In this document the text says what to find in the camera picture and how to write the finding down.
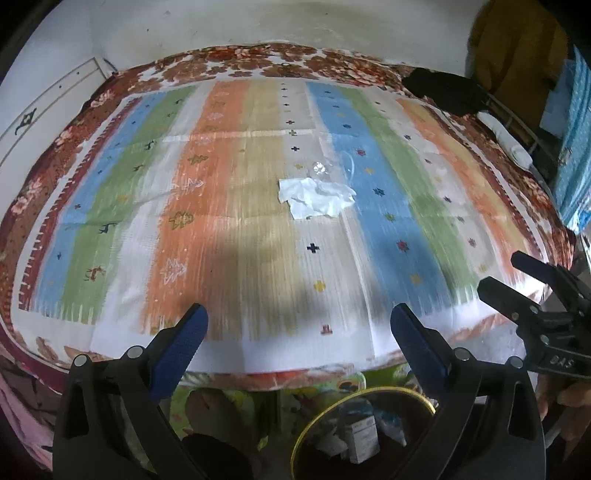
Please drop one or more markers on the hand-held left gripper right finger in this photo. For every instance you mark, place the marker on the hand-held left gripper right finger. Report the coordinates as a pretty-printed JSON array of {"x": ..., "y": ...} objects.
[{"x": 415, "y": 350}]

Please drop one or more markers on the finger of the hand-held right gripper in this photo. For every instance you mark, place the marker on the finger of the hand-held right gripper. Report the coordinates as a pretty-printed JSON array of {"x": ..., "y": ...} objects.
[
  {"x": 512, "y": 307},
  {"x": 535, "y": 267}
]

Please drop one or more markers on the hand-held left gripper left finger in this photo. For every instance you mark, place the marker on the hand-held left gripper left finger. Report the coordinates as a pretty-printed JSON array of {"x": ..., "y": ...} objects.
[{"x": 180, "y": 350}]

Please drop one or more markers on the black bin with gold rim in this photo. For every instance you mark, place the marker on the black bin with gold rim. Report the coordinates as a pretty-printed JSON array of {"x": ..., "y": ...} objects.
[{"x": 406, "y": 457}]

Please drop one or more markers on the white tissue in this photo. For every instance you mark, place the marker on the white tissue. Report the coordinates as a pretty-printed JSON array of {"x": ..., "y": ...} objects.
[{"x": 314, "y": 196}]

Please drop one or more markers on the person's right hand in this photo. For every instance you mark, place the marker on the person's right hand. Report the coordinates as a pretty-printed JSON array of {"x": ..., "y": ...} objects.
[{"x": 577, "y": 410}]

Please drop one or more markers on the person's leg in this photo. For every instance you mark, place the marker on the person's leg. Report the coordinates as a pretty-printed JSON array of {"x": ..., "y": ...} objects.
[{"x": 217, "y": 410}]

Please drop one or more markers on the small white box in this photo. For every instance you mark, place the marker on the small white box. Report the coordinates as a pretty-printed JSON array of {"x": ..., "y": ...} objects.
[{"x": 362, "y": 438}]

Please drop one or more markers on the green patterned floor mat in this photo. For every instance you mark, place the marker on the green patterned floor mat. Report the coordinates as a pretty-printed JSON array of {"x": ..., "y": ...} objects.
[{"x": 277, "y": 410}]

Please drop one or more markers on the striped colourful woven mat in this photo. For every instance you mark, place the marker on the striped colourful woven mat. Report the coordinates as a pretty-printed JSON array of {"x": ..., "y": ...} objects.
[{"x": 258, "y": 258}]

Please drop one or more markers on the teal patterned cloth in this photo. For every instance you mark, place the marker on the teal patterned cloth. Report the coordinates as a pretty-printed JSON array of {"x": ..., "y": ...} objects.
[{"x": 575, "y": 152}]

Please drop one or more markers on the white rolled cloth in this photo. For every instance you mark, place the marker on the white rolled cloth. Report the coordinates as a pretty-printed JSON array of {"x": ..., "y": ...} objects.
[{"x": 505, "y": 138}]

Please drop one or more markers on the pink cloth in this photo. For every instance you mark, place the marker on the pink cloth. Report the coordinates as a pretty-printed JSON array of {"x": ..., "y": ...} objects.
[{"x": 23, "y": 415}]

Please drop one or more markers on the black cloth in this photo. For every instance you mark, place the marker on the black cloth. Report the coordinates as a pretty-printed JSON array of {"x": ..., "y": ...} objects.
[{"x": 443, "y": 90}]

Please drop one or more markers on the crumpled clear plastic piece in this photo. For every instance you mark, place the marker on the crumpled clear plastic piece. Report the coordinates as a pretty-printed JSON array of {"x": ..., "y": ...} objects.
[{"x": 321, "y": 167}]

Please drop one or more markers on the mustard yellow garment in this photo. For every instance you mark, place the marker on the mustard yellow garment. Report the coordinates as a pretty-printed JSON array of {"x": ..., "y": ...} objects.
[{"x": 517, "y": 55}]

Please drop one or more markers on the white cabinet door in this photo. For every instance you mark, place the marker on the white cabinet door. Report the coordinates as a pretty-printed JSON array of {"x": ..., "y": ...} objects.
[{"x": 46, "y": 115}]

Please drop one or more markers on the brown floral blanket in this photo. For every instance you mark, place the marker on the brown floral blanket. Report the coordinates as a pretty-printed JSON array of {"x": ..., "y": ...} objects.
[{"x": 277, "y": 57}]

